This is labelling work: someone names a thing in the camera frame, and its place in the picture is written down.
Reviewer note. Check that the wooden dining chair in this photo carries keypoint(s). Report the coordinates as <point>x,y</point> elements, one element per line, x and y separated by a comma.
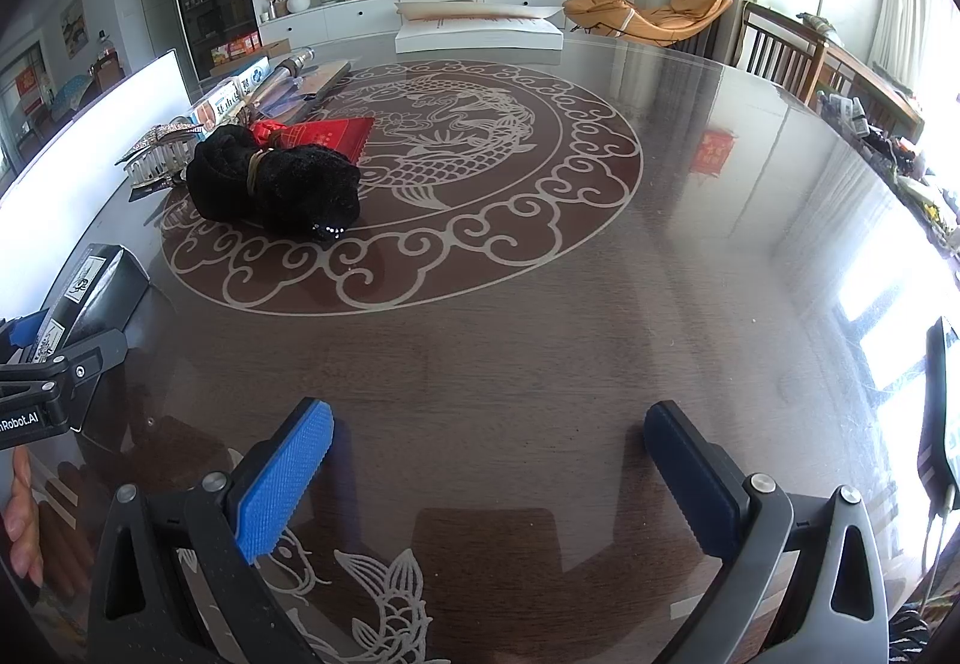
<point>781,50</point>

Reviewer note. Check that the black scrunchie large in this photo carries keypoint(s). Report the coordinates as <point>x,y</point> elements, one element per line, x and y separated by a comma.
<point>308,193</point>

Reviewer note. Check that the silver gold cosmetic tube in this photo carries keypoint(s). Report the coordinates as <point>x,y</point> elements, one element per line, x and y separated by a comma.
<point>280,79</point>

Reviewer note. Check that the cardboard snack box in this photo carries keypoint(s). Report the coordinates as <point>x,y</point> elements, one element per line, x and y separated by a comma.
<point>233,54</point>

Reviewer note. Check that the rhinestone bow hair clip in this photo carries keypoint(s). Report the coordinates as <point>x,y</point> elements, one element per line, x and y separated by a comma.
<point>160,156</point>

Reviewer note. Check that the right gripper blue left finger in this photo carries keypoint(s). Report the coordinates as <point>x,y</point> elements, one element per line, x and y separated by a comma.
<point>141,608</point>

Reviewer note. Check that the person's left hand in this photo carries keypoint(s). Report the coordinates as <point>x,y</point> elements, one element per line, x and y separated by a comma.
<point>21,521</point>

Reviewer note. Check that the blue white toothpaste box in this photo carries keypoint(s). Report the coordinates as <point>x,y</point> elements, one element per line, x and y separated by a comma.
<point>228,96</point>

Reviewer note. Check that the red pouch with tassel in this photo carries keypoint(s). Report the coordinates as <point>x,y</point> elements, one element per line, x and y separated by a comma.
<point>347,136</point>

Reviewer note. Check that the black box white labels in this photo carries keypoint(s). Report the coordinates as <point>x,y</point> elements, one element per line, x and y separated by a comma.
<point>101,293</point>

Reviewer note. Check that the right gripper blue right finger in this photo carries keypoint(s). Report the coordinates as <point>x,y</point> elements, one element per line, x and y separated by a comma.
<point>834,607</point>

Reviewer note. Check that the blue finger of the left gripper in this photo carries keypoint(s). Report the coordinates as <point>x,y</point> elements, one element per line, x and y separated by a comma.
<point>18,333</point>

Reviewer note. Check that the phone case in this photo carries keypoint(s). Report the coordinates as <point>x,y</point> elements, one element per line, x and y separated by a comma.
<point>297,98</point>

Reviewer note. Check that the white tv cabinet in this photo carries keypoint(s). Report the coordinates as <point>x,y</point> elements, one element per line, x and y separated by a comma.
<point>349,19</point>

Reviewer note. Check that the orange lounge chair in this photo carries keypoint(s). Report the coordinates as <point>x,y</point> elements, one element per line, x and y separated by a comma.
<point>676,21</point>

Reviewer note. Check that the white storage box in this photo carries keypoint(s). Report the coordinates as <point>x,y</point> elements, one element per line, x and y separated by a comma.
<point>51,204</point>

